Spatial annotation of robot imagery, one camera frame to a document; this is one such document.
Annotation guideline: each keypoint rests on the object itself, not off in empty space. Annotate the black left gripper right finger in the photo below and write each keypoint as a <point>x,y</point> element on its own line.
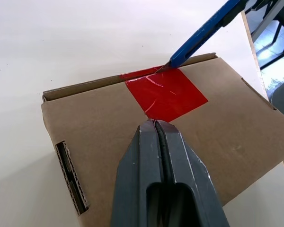
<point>187,165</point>

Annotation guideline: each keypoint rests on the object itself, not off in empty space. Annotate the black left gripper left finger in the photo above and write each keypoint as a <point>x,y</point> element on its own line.
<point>132,179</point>

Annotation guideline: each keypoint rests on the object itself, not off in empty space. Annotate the brown cardboard box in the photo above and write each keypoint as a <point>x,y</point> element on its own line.
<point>97,123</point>

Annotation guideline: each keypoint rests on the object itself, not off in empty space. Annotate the blue utility knife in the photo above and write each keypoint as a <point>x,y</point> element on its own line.
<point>198,36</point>

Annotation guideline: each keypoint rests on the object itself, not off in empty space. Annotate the red tape patch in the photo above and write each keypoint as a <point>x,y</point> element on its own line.
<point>165,97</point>

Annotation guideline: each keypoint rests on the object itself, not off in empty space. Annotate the black metal stand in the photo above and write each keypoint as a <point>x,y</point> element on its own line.
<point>278,28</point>

